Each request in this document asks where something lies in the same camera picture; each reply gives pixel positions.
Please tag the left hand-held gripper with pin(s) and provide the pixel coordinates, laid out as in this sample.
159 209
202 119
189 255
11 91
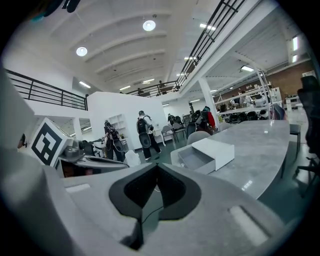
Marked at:
47 145

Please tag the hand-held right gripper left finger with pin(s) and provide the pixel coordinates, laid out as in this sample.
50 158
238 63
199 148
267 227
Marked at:
100 200

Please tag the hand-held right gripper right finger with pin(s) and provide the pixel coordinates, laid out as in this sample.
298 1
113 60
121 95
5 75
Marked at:
212 200

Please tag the white box with drawer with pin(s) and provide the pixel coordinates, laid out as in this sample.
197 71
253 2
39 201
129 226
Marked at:
215 150

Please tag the white plastic bag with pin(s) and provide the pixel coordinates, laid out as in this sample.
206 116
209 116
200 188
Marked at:
132 158

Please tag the white cubby bookshelf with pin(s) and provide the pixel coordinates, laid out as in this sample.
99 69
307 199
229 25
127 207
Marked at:
119 125

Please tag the grey upholstered chair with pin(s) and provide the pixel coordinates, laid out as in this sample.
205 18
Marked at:
167 130
295 128
197 137

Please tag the black metal railing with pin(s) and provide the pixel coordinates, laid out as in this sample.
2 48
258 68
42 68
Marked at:
197 47
45 93

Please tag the white metal shelf rack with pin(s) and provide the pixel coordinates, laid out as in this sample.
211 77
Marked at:
240 110

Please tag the round ceiling lamp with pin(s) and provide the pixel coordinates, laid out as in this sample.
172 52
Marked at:
81 51
149 25

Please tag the black mesh office chair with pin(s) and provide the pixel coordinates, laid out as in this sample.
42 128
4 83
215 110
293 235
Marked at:
311 112

